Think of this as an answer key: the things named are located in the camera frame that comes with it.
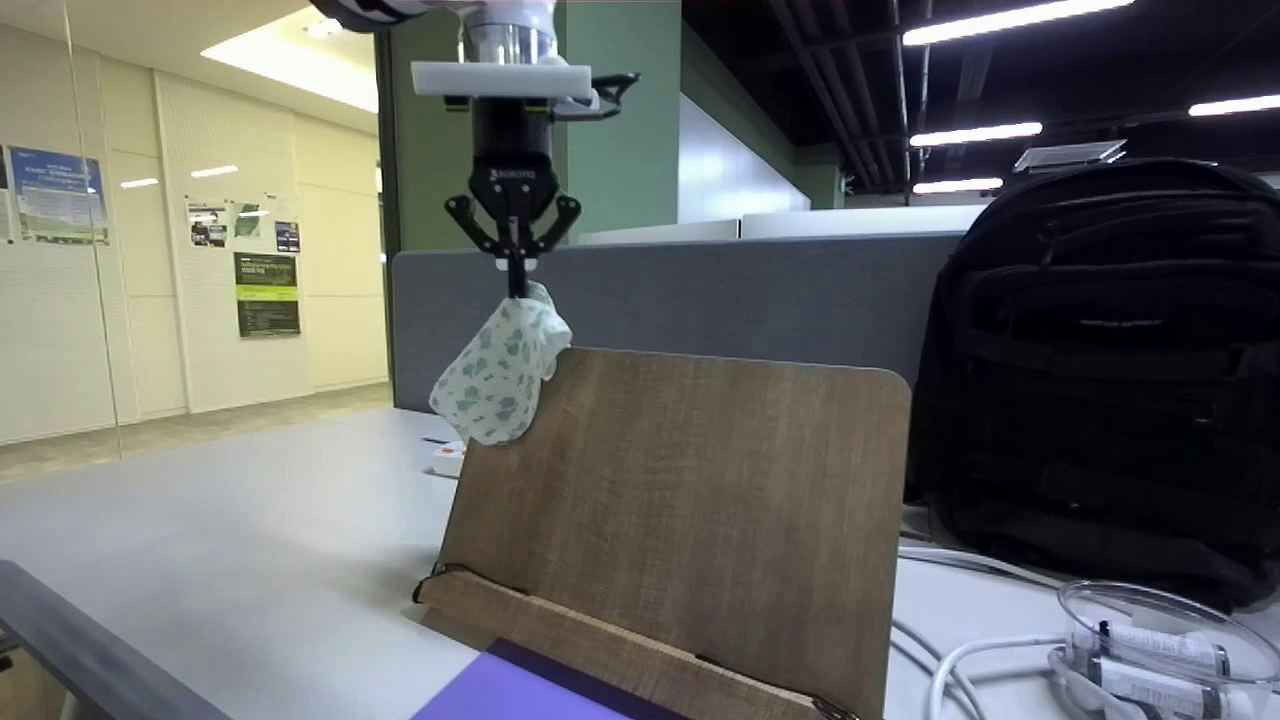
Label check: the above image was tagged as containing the black backpack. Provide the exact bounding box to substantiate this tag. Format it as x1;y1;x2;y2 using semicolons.
909;118;1280;615

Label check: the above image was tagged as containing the short ceiling light tube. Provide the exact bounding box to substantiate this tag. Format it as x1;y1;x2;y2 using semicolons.
909;172;1007;200

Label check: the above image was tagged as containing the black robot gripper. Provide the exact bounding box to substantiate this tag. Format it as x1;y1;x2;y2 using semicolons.
439;97;585;301

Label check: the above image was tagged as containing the large ceiling light panel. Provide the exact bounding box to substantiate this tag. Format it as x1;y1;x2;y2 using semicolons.
198;2;383;118

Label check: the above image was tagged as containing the grey desk partition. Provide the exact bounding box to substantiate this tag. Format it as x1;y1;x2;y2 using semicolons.
388;232;993;421

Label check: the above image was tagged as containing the white floral patterned cloth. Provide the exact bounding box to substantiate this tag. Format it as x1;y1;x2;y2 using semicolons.
423;274;576;452

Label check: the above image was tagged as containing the wooden book stand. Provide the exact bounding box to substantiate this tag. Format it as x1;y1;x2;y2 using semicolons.
410;345;916;720

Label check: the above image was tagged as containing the small photo wall notice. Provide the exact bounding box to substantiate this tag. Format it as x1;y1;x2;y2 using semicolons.
184;200;233;253

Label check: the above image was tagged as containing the small white table clutter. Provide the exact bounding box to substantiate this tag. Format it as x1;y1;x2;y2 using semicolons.
422;430;471;482

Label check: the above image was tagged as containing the grey cable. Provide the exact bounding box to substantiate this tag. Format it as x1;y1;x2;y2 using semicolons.
887;615;953;720

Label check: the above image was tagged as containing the white wrist mount plate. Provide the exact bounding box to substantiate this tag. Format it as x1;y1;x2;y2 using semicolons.
410;55;646;125

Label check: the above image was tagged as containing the purple flat sheet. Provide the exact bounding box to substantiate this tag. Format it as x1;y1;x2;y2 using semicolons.
414;636;690;720

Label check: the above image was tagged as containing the clear looped cable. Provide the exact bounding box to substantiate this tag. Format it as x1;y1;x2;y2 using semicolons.
1057;577;1280;688

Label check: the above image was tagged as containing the blue wall poster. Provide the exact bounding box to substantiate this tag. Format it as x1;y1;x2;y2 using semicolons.
10;144;112;247

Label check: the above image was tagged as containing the long ceiling light tube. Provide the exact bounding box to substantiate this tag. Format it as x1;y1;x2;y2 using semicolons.
900;0;1140;52

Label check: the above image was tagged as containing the grey box behind backpack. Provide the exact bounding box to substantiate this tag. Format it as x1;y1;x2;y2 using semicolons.
1007;135;1133;179

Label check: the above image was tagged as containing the white cable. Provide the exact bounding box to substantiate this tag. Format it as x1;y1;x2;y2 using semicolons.
926;632;1072;720

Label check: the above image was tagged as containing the dark green wall poster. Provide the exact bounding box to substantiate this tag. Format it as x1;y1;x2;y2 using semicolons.
233;247;306;301

